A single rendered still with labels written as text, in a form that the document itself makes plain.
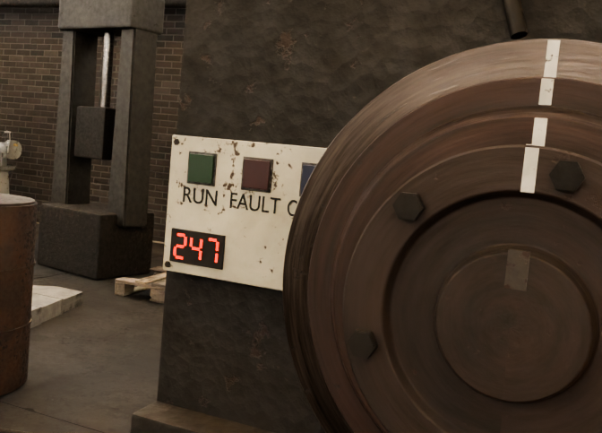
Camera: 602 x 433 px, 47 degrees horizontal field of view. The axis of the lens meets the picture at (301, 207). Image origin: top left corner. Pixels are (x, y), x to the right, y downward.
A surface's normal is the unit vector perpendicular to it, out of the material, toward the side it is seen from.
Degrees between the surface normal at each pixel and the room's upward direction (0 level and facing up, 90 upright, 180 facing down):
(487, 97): 90
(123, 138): 90
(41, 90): 90
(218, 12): 90
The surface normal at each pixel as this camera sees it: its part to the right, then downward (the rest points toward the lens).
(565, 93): -0.40, 0.04
